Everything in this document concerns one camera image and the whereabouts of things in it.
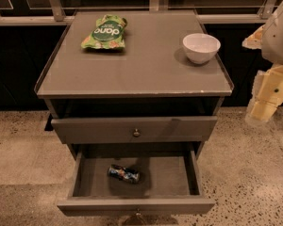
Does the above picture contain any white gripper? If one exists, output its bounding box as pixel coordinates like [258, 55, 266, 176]
[242, 25, 283, 126]

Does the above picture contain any crushed redbull can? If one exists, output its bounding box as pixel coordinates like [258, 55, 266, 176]
[108, 164, 140, 184]

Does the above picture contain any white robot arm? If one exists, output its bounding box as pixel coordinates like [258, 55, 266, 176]
[242, 1, 283, 126]

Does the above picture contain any grey closed upper drawer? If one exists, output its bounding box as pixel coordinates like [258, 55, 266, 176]
[52, 116, 217, 144]

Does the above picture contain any brass upper drawer knob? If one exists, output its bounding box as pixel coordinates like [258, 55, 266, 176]
[133, 128, 141, 137]

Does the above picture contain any brass drawer knob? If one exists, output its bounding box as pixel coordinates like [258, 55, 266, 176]
[123, 210, 147, 226]
[133, 128, 141, 137]

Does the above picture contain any grey open middle drawer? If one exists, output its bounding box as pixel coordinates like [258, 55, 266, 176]
[58, 143, 215, 216]

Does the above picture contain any brass middle drawer knob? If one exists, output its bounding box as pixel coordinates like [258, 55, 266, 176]
[123, 210, 147, 226]

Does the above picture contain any white bowl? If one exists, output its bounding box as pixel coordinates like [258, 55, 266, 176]
[183, 33, 221, 64]

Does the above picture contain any grey cabinet with glass top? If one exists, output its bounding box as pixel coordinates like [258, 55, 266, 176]
[36, 11, 233, 153]

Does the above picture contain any green snack bag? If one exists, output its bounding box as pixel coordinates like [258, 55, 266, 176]
[81, 14, 127, 50]

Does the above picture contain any metal railing frame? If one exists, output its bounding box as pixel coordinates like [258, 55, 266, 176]
[0, 0, 282, 24]

